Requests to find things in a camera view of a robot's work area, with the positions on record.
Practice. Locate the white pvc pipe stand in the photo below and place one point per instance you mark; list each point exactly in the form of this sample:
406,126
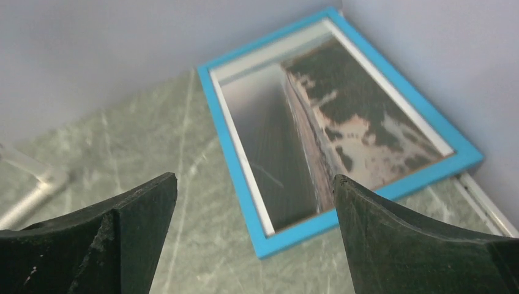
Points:
49,180

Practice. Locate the aluminium table edge rail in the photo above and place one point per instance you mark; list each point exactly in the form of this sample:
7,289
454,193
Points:
481,203

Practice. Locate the blue picture frame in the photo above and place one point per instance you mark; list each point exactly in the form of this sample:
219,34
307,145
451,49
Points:
326,22

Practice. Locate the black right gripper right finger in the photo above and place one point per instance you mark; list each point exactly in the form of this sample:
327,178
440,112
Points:
393,249

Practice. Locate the coastal landscape photo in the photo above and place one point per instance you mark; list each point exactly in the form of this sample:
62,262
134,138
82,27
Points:
302,115

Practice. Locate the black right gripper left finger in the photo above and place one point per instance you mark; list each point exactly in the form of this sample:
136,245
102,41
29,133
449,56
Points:
112,246

